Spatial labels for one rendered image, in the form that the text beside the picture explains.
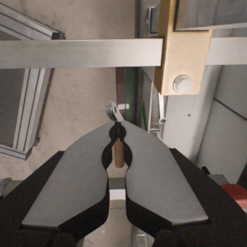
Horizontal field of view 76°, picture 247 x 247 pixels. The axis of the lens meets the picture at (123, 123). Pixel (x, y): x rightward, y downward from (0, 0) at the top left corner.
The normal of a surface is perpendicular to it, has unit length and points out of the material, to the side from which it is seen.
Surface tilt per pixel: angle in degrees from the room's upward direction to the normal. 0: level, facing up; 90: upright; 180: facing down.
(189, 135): 0
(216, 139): 90
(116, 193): 0
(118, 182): 90
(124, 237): 0
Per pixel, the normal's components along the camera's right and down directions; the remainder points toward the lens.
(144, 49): 0.02, 0.48
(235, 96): -1.00, 0.02
